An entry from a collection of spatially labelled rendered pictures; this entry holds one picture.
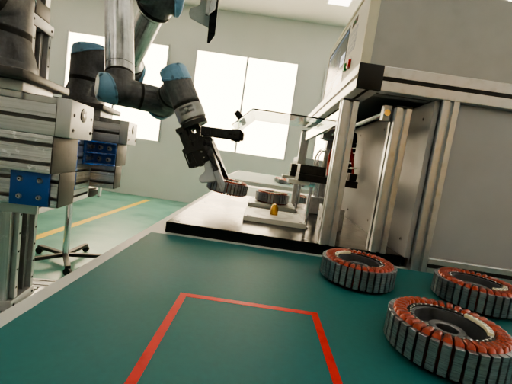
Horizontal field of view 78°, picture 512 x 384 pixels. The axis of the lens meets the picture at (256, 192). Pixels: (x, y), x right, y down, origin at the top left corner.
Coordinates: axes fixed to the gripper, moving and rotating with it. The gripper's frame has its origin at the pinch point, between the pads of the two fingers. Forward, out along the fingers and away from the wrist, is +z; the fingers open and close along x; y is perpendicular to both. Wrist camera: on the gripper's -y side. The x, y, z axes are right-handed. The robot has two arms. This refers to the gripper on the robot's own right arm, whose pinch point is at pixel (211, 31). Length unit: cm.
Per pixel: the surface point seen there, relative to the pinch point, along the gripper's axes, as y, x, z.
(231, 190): -9.2, -14.3, 32.6
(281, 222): -21.3, -4.9, 37.4
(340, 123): -26.2, 8.8, 14.9
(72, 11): 261, -535, -179
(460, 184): -50, 13, 23
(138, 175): 122, -513, 81
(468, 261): -55, 14, 37
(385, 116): -35.1, 8.3, 11.9
